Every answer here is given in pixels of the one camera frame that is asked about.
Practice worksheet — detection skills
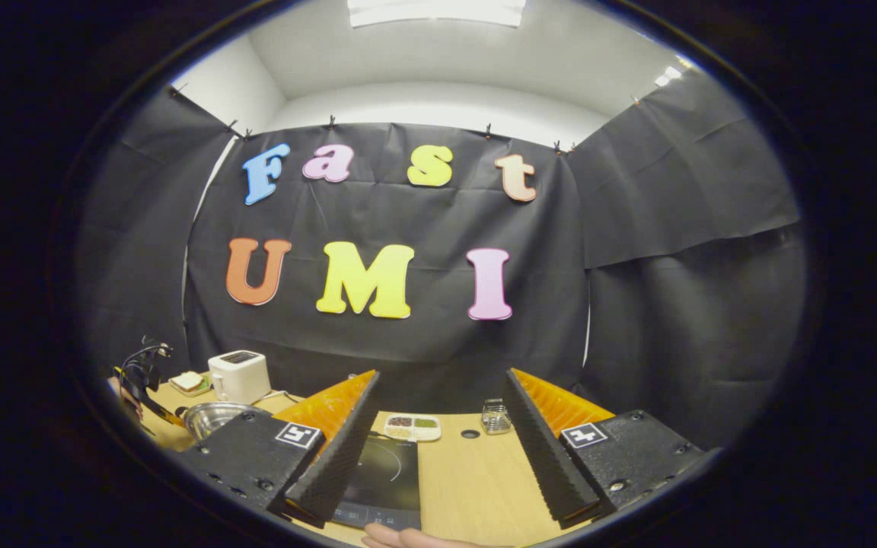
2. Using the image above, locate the black induction cooktop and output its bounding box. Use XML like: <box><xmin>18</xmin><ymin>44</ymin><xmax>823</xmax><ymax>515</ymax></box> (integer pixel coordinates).
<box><xmin>332</xmin><ymin>435</ymin><xmax>422</xmax><ymax>531</ymax></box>

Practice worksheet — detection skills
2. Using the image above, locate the white compartment seasoning tray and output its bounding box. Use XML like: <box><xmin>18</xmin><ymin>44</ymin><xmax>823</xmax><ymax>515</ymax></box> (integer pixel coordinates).
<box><xmin>384</xmin><ymin>414</ymin><xmax>442</xmax><ymax>442</ymax></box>

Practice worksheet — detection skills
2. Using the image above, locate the glass jar in wire holder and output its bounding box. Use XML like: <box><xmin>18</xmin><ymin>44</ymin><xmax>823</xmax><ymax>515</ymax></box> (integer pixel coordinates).
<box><xmin>482</xmin><ymin>399</ymin><xmax>513</xmax><ymax>435</ymax></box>

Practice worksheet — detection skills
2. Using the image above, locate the large ceiling light panel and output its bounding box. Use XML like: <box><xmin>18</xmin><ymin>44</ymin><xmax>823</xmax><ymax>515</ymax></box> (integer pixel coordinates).
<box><xmin>347</xmin><ymin>0</ymin><xmax>527</xmax><ymax>29</ymax></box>

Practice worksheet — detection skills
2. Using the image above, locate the stainless steel pot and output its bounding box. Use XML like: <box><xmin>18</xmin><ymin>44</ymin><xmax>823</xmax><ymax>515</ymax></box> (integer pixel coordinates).
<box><xmin>183</xmin><ymin>402</ymin><xmax>273</xmax><ymax>443</ymax></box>

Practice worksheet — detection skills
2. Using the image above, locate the small ceiling light panel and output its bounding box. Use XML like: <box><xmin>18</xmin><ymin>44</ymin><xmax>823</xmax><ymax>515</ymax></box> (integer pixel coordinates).
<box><xmin>655</xmin><ymin>55</ymin><xmax>694</xmax><ymax>88</ymax></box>

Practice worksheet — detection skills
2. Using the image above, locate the small square glass plate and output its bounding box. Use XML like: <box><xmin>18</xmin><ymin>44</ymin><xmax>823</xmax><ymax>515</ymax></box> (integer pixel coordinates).
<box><xmin>169</xmin><ymin>372</ymin><xmax>213</xmax><ymax>398</ymax></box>

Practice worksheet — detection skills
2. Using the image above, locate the black backdrop cloth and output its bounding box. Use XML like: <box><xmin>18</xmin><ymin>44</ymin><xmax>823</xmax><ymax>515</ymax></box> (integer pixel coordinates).
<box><xmin>77</xmin><ymin>68</ymin><xmax>808</xmax><ymax>450</ymax></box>

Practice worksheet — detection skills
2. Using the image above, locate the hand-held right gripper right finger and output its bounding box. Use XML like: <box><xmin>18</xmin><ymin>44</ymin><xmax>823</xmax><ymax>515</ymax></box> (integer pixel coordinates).
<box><xmin>501</xmin><ymin>368</ymin><xmax>713</xmax><ymax>530</ymax></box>

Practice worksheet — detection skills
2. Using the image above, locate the white toaster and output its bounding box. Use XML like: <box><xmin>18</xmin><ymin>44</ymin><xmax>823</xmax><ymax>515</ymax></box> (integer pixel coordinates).
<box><xmin>208</xmin><ymin>351</ymin><xmax>272</xmax><ymax>405</ymax></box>

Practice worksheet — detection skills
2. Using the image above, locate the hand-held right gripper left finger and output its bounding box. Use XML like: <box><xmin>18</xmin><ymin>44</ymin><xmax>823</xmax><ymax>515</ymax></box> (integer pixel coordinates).
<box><xmin>167</xmin><ymin>371</ymin><xmax>382</xmax><ymax>530</ymax></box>

